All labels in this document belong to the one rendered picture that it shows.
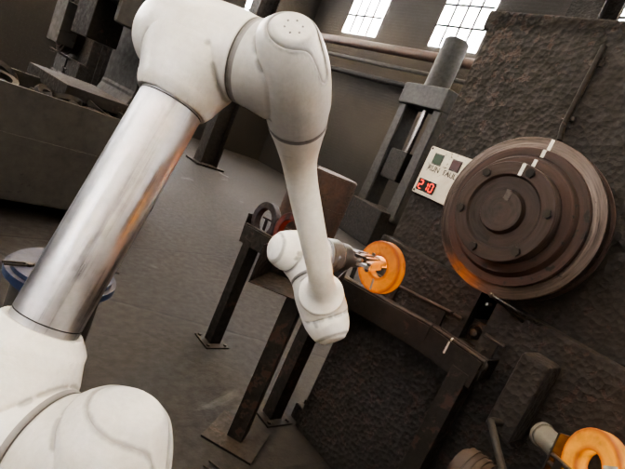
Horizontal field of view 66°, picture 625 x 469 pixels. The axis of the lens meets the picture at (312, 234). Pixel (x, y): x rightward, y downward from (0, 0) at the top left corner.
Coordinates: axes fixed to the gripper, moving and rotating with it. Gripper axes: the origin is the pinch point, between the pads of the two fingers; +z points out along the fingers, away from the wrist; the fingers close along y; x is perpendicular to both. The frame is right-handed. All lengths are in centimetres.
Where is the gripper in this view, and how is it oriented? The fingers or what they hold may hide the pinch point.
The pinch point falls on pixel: (382, 261)
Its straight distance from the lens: 144.8
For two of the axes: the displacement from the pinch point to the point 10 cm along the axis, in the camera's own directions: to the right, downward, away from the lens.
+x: 3.5, -9.1, -2.1
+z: 7.2, 1.2, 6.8
